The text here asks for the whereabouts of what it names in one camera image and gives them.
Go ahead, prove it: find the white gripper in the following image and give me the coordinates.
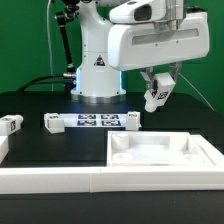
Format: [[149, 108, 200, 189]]
[[108, 12, 210, 91]]

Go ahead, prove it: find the white square table top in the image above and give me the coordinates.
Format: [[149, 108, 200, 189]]
[[107, 131, 213, 167]]

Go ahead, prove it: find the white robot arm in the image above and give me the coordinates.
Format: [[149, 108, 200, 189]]
[[71, 0, 209, 103]]

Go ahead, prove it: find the fiducial marker sheet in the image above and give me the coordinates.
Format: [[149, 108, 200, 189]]
[[61, 113, 126, 127]]

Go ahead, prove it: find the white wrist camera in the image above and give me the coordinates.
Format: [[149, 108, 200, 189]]
[[109, 0, 166, 24]]

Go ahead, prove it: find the black cable bundle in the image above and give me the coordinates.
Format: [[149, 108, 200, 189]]
[[18, 73, 77, 92]]

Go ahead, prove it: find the white right fence wall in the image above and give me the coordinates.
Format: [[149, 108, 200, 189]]
[[192, 135, 224, 167]]

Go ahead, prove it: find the white fence wall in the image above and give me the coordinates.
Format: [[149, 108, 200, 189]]
[[0, 136, 9, 164], [192, 135, 224, 167], [0, 166, 224, 194]]

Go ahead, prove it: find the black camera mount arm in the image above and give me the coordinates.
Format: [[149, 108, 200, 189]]
[[55, 0, 80, 77]]

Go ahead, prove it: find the white front fence wall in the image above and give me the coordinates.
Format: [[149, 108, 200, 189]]
[[0, 166, 224, 194]]

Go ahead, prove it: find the white hanging cable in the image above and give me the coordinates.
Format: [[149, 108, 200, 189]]
[[46, 0, 56, 92]]

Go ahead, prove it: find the white left fence wall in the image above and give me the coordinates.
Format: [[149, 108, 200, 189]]
[[0, 136, 9, 164]]

